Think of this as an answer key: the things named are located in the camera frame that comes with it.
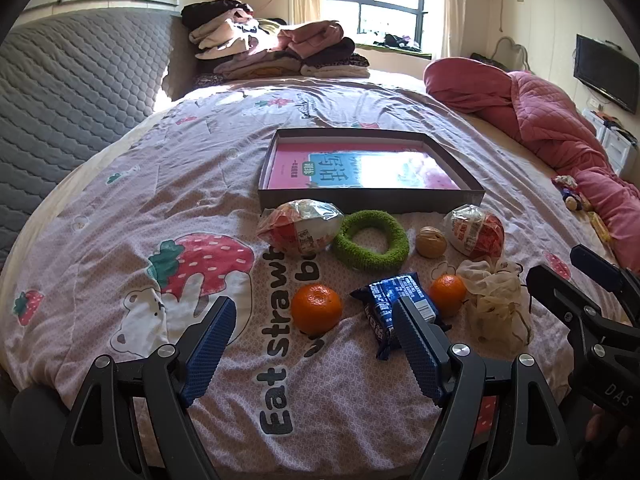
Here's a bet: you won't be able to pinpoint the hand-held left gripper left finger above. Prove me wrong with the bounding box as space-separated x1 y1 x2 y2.
52 296 237 480

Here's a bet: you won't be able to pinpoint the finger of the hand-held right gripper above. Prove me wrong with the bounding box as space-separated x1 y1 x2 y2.
571 244 640 297
525 263 623 361

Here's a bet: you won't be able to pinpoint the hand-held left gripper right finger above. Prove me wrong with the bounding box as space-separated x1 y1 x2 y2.
391 296 581 480

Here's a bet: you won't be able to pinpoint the blue snack packet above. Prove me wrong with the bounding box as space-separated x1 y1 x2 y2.
349 272 443 361

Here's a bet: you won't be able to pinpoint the orange mandarin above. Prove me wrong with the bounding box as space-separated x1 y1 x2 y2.
291 283 344 335
429 273 468 318

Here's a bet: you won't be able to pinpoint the red toy egg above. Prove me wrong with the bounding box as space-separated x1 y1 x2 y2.
444 204 506 261

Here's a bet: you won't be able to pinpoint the green fuzzy ring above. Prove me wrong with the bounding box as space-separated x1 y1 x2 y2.
331 210 410 270

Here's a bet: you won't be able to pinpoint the multicoloured toy egg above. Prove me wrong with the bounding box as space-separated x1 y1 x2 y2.
256 199 346 256

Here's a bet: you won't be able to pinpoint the shallow grey cardboard box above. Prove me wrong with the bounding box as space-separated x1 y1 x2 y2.
257 128 486 215

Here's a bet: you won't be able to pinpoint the person's right hand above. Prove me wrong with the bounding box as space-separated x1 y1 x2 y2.
585 405 640 443

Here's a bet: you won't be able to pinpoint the yellow packet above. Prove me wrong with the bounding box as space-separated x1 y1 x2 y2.
586 211 612 243

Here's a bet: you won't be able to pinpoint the white drawer unit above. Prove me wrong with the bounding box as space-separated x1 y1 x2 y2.
582 107 640 176

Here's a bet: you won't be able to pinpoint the pink quilted blanket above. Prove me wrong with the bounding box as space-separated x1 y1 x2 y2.
423 57 640 261

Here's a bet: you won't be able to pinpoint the strawberry printed bed sheet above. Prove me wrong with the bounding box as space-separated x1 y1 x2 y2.
0 72 626 480

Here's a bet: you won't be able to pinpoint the black television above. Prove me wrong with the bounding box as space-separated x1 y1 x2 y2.
573 34 640 113

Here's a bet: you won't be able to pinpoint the pink book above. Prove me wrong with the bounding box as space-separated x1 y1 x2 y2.
270 141 461 191

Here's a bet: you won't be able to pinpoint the grey quilted headboard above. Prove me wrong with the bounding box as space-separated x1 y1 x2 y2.
0 10 173 271

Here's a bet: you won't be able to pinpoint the dark clothes on windowsill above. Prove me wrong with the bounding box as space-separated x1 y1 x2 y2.
372 32 423 51

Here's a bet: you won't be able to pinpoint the pile of folded clothes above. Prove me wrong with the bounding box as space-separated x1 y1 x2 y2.
181 1 371 81

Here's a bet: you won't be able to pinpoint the white curved metal frame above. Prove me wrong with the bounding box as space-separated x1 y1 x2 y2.
495 36 531 72

